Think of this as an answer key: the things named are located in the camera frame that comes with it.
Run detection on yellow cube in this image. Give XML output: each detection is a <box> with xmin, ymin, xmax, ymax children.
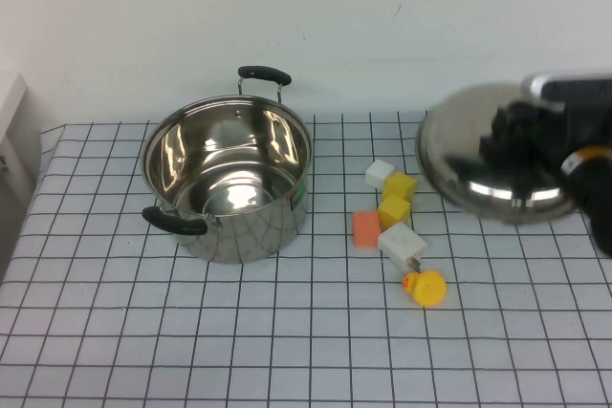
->
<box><xmin>377</xmin><ymin>194</ymin><xmax>412</xmax><ymax>225</ymax></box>
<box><xmin>381</xmin><ymin>171</ymin><xmax>419</xmax><ymax>202</ymax></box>

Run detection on white charger plug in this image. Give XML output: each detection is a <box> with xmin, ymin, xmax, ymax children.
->
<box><xmin>377</xmin><ymin>221</ymin><xmax>428</xmax><ymax>273</ymax></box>

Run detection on stainless steel pot black handles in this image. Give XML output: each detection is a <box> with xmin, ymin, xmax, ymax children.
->
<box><xmin>141</xmin><ymin>65</ymin><xmax>315</xmax><ymax>265</ymax></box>

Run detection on yellow rubber duck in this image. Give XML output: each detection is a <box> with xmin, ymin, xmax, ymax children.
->
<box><xmin>400</xmin><ymin>269</ymin><xmax>448</xmax><ymax>308</ymax></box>

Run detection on white board ledge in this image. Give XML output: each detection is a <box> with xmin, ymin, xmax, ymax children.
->
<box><xmin>0</xmin><ymin>73</ymin><xmax>43</xmax><ymax>280</ymax></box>

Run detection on stainless steel lid black knob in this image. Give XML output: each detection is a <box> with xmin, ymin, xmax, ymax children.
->
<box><xmin>415</xmin><ymin>82</ymin><xmax>582</xmax><ymax>225</ymax></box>

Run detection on orange block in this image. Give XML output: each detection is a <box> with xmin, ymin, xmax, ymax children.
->
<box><xmin>352</xmin><ymin>210</ymin><xmax>383</xmax><ymax>249</ymax></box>

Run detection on white black-grid tablecloth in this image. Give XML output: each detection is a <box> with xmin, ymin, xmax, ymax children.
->
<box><xmin>0</xmin><ymin>110</ymin><xmax>612</xmax><ymax>408</ymax></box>

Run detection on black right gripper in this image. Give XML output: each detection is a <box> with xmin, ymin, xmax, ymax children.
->
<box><xmin>479</xmin><ymin>74</ymin><xmax>612</xmax><ymax>165</ymax></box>

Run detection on white cube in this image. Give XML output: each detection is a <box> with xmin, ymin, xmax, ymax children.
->
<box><xmin>364</xmin><ymin>159</ymin><xmax>396</xmax><ymax>190</ymax></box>

